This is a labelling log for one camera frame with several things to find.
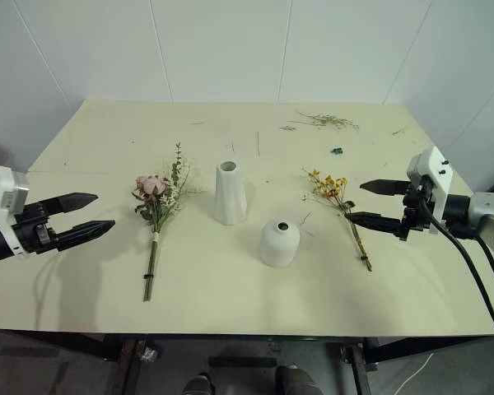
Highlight white floor cable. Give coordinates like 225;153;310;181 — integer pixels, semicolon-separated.
388;352;434;388

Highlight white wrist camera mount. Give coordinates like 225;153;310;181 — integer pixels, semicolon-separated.
0;165;30;261
406;145;455;224

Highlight round white ceramic vase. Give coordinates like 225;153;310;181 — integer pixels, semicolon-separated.
258;218;302;269

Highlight crumpled clear plastic wrapper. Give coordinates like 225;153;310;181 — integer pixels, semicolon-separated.
138;344;165;365

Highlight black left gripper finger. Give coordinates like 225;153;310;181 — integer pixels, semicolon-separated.
56;220;116;252
38;191;99;216

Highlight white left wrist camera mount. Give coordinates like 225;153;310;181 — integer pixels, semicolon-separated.
0;165;30;261

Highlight yellow dried flower bouquet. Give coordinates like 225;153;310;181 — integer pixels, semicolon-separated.
301;167;374;273

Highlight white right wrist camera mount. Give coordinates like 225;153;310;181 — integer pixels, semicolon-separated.
406;145;455;224

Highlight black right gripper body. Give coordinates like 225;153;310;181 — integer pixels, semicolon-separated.
398;174;436;243

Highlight tall white ceramic vase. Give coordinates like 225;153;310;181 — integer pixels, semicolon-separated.
212;160;249;227

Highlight loose dried grass sprigs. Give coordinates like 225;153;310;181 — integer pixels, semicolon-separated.
279;109;361;134

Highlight black metal table frame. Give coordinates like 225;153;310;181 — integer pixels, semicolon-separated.
6;328;494;395

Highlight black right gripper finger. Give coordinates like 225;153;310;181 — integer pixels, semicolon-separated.
359;178;408;197
345;211;404;237

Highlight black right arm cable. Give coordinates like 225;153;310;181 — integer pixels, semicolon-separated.
418;196;494;351

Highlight pink rose bouquet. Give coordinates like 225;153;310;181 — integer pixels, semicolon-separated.
131;141;195;304

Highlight dark rounded shape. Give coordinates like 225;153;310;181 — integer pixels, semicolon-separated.
274;365;319;395
182;371;213;395

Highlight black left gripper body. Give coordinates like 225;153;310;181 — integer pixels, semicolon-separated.
10;200;63;257

